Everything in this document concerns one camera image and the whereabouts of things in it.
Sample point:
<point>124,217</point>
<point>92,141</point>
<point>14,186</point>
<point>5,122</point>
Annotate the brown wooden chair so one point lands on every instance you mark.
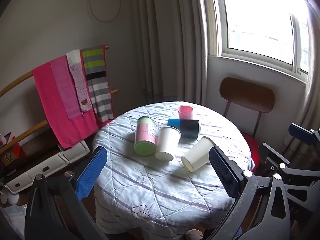
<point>246,95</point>

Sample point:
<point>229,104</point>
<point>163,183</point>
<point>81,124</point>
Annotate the blue and black cup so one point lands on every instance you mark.
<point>185,127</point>

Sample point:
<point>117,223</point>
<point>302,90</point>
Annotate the green and pink cup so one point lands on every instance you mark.
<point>145,136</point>

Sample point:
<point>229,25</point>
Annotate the hot pink towel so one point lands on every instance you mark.
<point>53,110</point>

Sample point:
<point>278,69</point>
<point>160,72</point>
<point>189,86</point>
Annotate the pink plastic cup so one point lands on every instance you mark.
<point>185,112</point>

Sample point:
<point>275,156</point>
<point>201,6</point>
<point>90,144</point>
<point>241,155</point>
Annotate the white and pink knitted scarf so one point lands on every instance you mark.
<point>80,85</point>

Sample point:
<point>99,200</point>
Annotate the wooden towel rack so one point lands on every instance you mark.
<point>15,85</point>

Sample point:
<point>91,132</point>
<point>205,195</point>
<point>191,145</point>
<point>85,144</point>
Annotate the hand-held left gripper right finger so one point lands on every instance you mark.
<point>224,173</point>

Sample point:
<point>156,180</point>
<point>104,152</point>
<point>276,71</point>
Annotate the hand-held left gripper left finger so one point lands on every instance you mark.
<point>90,173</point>

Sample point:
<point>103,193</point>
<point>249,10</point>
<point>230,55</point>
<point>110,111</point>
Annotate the white framed window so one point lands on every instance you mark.
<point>257,17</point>

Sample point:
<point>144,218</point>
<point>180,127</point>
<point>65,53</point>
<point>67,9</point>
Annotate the beige curtain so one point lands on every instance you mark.
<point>310,92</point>
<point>165,42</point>

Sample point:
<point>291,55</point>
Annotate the striped green grey scarf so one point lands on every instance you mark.
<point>98,90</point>

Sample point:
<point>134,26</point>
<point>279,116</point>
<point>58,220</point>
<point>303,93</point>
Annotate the round table with quilt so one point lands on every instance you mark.
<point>150,182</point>

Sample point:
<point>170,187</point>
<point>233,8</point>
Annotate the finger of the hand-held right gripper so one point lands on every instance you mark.
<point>271,155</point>
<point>300,131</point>

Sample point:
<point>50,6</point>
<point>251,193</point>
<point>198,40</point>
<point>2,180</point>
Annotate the light pink towel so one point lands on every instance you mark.
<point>65,87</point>

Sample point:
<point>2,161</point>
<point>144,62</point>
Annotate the red seat cushion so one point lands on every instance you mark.
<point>252,150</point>

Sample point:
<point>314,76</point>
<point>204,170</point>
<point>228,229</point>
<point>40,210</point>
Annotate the white paper cup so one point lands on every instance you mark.
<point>197,153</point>
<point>167,142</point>

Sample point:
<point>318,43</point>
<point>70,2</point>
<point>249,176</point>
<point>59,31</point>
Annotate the red cardboard box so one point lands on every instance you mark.
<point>11,155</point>

